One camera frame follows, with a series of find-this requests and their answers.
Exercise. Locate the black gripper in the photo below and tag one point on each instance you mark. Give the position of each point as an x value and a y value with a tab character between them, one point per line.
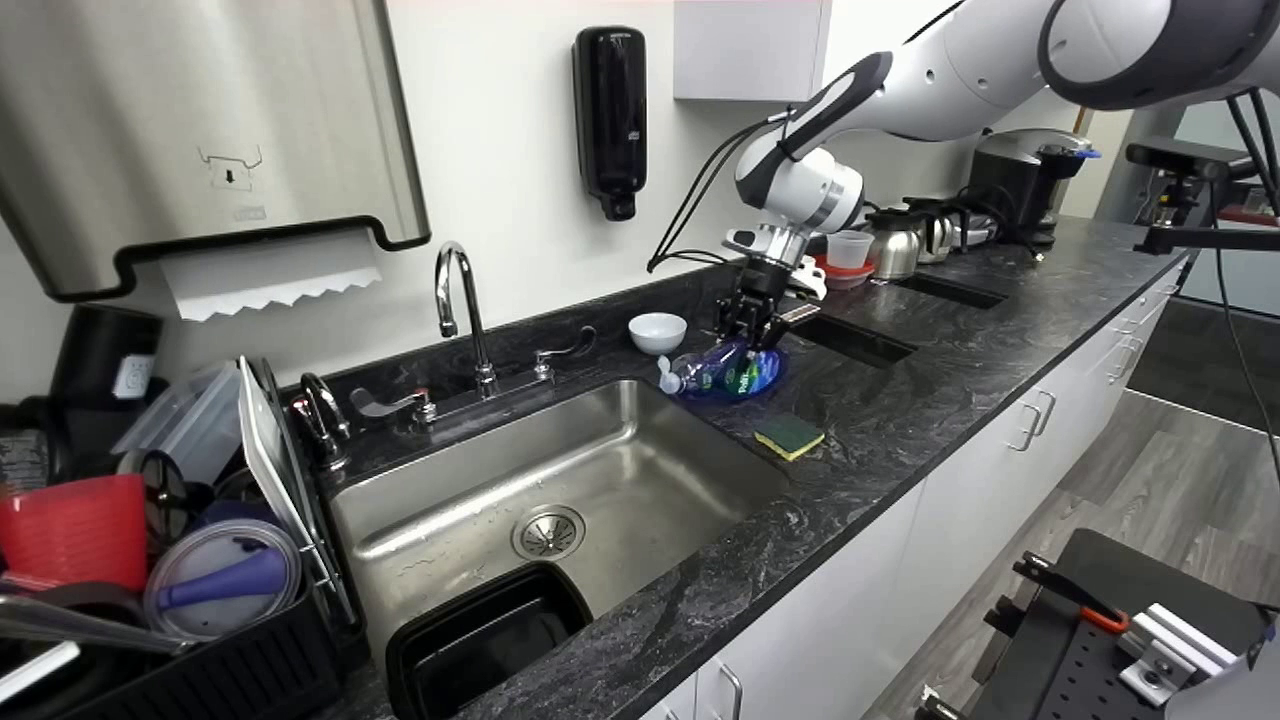
772	288

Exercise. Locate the blue dish soap bottle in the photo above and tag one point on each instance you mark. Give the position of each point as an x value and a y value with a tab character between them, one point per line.
729	369

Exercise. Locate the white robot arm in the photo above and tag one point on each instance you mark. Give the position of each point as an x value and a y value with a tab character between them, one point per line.
979	61

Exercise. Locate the stainless steel sink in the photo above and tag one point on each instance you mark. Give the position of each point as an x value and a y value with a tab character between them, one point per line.
651	479

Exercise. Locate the sink drain strainer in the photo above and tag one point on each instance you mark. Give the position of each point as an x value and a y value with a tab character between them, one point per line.
548	528

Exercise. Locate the countertop trash opening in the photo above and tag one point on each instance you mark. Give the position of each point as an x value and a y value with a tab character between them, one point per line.
852	342

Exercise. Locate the small white bowl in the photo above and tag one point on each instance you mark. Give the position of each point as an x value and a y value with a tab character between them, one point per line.
657	332

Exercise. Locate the yellow green sponge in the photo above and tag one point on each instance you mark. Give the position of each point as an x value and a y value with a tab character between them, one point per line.
791	438

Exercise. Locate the white upper cabinet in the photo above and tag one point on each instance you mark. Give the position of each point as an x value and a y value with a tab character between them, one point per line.
750	50

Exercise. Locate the black orange pliers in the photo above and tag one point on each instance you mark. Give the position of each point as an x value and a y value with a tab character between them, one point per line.
1088	608

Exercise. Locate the chrome faucet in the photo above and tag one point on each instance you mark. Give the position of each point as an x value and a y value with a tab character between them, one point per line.
459	314

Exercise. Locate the black plastic food tray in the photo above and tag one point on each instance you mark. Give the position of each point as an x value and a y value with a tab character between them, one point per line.
462	649

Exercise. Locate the steel paper towel dispenser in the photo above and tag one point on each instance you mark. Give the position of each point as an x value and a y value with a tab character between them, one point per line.
146	128

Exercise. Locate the red plastic container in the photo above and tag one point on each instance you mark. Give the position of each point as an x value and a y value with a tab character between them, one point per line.
77	533

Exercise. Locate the black dish rack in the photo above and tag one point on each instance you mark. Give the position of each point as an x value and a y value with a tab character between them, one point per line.
275	668

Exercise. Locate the black wall soap dispenser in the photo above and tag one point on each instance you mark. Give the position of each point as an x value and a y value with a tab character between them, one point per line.
608	118

